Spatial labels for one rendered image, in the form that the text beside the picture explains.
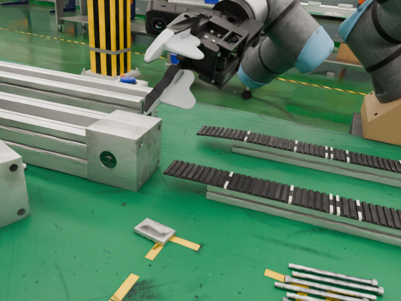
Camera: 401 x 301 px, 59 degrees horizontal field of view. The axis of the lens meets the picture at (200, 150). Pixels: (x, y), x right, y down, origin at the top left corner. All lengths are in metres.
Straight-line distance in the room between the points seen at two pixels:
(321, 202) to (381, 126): 0.42
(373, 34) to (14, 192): 0.79
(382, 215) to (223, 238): 0.24
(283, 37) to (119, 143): 0.33
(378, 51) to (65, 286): 0.82
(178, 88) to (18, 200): 0.27
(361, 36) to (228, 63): 0.49
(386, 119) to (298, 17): 0.41
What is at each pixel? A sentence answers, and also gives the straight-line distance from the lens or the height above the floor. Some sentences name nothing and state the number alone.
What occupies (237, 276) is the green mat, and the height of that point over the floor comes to 0.78.
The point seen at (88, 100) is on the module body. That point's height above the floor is 0.84.
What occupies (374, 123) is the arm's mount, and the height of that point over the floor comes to 0.82.
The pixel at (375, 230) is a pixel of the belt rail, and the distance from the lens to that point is 0.59.
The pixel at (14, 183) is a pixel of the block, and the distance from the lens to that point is 0.53.
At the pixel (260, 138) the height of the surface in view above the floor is 0.81.
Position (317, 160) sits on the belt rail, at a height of 0.80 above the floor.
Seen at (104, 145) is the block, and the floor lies 0.85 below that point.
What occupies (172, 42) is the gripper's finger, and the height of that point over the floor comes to 1.03.
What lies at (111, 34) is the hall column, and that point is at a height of 0.48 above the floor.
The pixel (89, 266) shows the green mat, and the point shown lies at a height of 0.78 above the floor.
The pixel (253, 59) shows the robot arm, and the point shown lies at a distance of 0.74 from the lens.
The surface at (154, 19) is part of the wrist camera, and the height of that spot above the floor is 1.04.
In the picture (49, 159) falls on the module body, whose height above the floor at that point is 0.80.
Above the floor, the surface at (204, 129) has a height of 0.81.
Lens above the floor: 1.11
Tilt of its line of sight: 26 degrees down
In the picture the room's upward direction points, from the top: 5 degrees clockwise
